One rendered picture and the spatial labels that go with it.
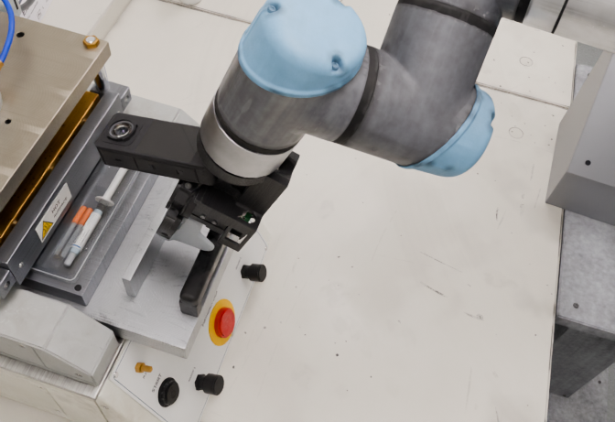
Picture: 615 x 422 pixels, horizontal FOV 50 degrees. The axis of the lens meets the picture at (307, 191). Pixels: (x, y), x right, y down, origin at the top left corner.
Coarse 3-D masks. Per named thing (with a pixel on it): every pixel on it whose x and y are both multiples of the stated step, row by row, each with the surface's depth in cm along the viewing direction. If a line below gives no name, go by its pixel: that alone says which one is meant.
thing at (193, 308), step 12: (216, 240) 69; (204, 252) 68; (216, 252) 68; (204, 264) 67; (216, 264) 69; (192, 276) 66; (204, 276) 66; (192, 288) 65; (204, 288) 67; (180, 300) 66; (192, 300) 65; (192, 312) 67
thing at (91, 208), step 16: (96, 176) 73; (112, 176) 73; (128, 176) 73; (80, 192) 71; (96, 192) 71; (112, 192) 72; (80, 208) 70; (96, 208) 70; (112, 208) 70; (64, 224) 69; (80, 224) 69; (96, 224) 69; (64, 240) 68; (80, 240) 68; (48, 256) 67; (64, 256) 67; (80, 256) 67; (48, 272) 66; (64, 272) 66
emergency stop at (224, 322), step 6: (222, 312) 86; (228, 312) 86; (216, 318) 85; (222, 318) 85; (228, 318) 86; (234, 318) 88; (216, 324) 85; (222, 324) 85; (228, 324) 86; (234, 324) 88; (216, 330) 85; (222, 330) 85; (228, 330) 86; (222, 336) 86; (228, 336) 87
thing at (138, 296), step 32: (160, 192) 76; (128, 256) 71; (160, 256) 71; (192, 256) 72; (224, 256) 72; (32, 288) 68; (96, 288) 69; (128, 288) 67; (160, 288) 69; (96, 320) 67; (128, 320) 67; (160, 320) 67; (192, 320) 68
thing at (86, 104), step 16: (96, 96) 72; (80, 112) 71; (64, 128) 69; (80, 128) 70; (64, 144) 68; (48, 160) 67; (32, 176) 66; (48, 176) 67; (16, 192) 64; (32, 192) 65; (16, 208) 63; (0, 224) 62; (0, 240) 61
